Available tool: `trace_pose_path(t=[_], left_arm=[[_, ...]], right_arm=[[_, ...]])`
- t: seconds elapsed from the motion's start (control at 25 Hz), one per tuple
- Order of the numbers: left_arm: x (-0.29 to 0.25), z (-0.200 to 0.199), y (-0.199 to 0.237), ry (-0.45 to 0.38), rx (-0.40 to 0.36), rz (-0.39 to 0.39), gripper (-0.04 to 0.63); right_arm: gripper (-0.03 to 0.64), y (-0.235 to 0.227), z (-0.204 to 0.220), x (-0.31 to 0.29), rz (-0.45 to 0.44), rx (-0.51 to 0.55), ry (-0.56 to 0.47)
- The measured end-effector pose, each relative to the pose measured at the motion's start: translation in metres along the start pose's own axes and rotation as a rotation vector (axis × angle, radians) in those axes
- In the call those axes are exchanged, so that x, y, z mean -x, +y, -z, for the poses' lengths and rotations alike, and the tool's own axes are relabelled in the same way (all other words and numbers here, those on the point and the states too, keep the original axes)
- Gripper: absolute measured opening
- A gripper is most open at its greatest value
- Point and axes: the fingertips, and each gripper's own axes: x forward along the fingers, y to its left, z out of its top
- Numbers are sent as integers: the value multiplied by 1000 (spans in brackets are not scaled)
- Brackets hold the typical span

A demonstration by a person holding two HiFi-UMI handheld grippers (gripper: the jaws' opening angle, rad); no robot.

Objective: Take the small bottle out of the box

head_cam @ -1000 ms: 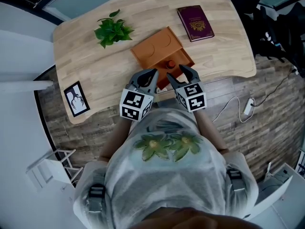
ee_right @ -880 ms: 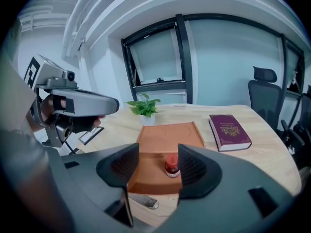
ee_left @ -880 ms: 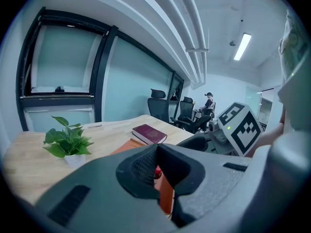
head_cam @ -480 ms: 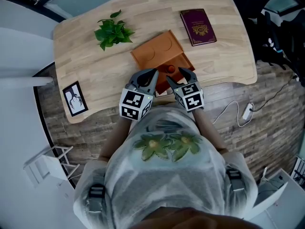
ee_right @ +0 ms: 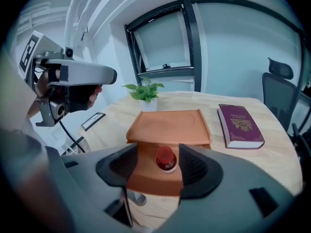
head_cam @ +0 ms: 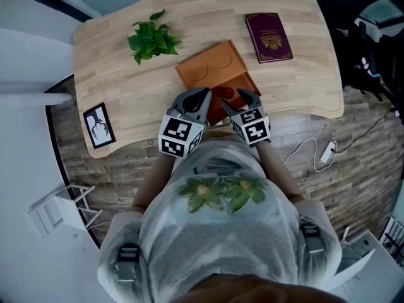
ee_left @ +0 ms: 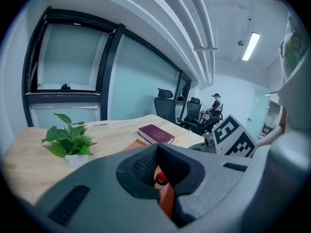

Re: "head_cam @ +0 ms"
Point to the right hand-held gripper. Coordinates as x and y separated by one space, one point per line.
252 128

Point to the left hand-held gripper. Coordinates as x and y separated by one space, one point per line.
176 134

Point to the small red-capped bottle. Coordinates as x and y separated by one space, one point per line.
228 92

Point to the orange wooden tray box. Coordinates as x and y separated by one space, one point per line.
205 68

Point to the person's right forearm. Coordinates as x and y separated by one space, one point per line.
279 172

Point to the person's left forearm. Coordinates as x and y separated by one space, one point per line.
154 181

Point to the maroon hardcover book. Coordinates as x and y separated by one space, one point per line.
268 38

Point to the green potted plant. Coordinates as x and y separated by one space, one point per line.
153 41

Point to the black framed antler picture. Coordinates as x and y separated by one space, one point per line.
98 125

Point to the white power strip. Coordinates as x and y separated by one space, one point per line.
328 151

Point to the black office chair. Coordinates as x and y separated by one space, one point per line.
369 62

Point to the grey flower print shirt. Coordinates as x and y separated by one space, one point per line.
214 248

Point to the white cabinet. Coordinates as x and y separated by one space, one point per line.
369 270

